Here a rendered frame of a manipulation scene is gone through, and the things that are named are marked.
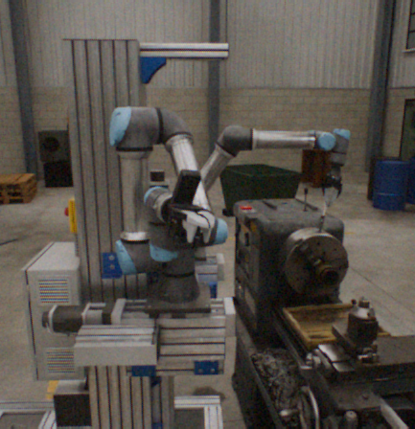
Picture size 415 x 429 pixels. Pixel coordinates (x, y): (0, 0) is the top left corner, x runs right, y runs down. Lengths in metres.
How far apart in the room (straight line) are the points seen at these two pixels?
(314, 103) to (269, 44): 2.09
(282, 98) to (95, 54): 11.02
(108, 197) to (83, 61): 0.47
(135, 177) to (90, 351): 0.57
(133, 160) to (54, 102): 10.55
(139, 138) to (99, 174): 0.32
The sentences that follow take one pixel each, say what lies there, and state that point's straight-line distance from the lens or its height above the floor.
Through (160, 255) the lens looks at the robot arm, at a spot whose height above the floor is 1.43.
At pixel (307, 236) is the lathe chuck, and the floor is 1.23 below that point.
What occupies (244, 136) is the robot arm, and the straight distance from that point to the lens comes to 1.83.
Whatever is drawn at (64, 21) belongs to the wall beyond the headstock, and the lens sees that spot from 12.02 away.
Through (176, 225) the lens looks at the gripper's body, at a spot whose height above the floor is 1.55.
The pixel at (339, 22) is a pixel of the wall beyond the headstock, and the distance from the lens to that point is 13.32.
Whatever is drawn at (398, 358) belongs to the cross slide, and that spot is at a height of 0.97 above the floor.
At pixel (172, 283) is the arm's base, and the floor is 1.23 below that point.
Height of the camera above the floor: 1.80
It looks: 14 degrees down
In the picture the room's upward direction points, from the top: straight up
